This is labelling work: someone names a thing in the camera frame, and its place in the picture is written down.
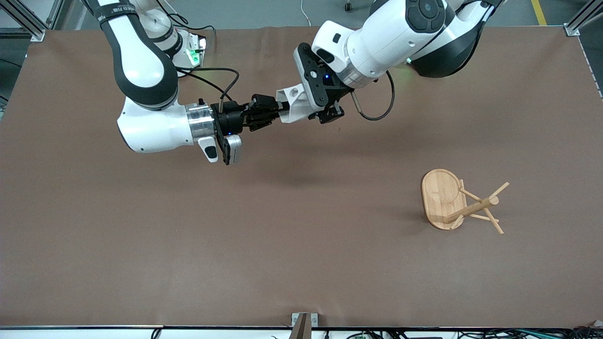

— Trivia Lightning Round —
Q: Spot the white faceted cup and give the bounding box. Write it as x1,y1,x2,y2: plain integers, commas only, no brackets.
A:
276,84,314,124

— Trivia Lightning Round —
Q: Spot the wooden cup rack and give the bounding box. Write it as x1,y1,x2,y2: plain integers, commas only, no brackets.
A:
421,169,510,235

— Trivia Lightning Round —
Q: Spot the brown table cover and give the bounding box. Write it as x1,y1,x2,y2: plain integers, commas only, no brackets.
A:
0,26,603,329

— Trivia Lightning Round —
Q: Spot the black right arm wrist cable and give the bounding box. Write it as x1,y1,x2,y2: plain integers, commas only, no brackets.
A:
176,67,240,112

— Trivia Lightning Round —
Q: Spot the black arm wrist cable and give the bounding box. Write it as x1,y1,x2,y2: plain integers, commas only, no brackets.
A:
350,71,396,121
176,67,240,112

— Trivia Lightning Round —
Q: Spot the black left arm wrist cable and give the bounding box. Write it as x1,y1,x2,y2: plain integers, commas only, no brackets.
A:
350,71,396,121

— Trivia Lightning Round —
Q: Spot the black right arm base cable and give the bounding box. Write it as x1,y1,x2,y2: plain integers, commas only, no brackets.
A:
155,0,216,44

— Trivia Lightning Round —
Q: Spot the upright grey frame post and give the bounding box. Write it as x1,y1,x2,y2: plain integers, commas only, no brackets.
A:
47,0,77,30

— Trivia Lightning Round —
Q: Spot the grey metal camera bracket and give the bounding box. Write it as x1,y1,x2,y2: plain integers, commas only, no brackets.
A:
291,312,319,339

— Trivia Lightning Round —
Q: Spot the slanted aluminium frame profile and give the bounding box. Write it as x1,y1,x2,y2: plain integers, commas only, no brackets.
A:
0,0,46,42

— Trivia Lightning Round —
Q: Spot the aluminium frame profile with bracket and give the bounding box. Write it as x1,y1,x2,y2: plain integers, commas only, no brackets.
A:
563,0,603,37

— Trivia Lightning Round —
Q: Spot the tangle of black cables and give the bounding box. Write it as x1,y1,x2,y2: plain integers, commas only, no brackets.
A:
346,328,603,339

